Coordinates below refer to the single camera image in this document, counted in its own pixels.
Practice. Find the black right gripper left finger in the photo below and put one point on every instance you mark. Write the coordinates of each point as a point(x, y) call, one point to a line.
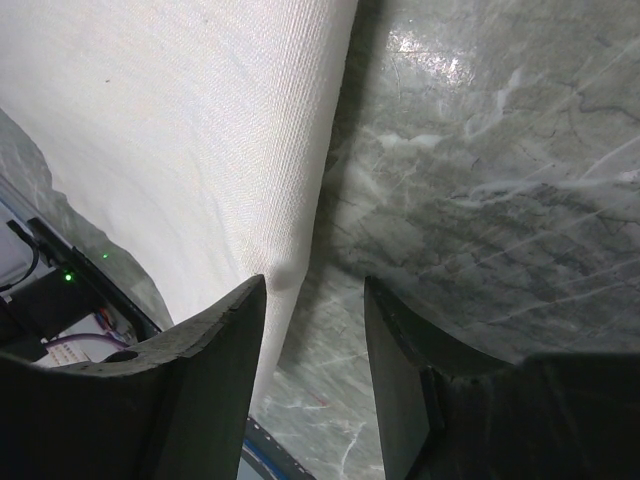
point(172, 407)

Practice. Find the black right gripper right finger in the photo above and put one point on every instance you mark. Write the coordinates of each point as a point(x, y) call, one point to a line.
point(448, 411)

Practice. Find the white cloth napkin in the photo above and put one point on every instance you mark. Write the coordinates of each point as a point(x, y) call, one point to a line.
point(193, 133)

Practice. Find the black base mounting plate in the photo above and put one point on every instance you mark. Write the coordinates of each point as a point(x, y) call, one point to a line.
point(57, 307)

